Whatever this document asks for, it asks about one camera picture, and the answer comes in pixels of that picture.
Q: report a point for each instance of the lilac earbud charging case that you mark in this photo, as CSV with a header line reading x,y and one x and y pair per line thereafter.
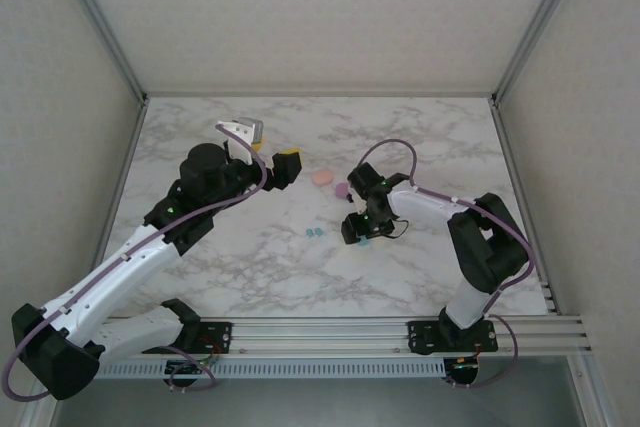
x,y
341,190

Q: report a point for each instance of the peach earbud charging case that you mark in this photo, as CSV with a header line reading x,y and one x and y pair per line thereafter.
x,y
322,177

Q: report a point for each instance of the blue earbud charging case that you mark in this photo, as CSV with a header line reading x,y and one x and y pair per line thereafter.
x,y
365,243

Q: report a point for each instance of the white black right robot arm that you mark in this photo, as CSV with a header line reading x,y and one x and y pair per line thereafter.
x,y
415,204

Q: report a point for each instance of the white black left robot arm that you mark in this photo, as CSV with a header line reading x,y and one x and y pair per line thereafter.
x,y
120,279

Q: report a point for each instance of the black controller board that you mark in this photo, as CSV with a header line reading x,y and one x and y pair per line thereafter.
x,y
182,369
462,372

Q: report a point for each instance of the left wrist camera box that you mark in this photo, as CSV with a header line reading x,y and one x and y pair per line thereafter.
x,y
240,129

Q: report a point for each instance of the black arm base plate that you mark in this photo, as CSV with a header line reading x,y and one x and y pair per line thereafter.
x,y
420,342
226,324

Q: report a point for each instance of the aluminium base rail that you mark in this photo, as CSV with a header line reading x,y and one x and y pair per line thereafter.
x,y
320,337

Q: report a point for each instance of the aluminium frame post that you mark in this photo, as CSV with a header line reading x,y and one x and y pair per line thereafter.
x,y
102,22
538,22

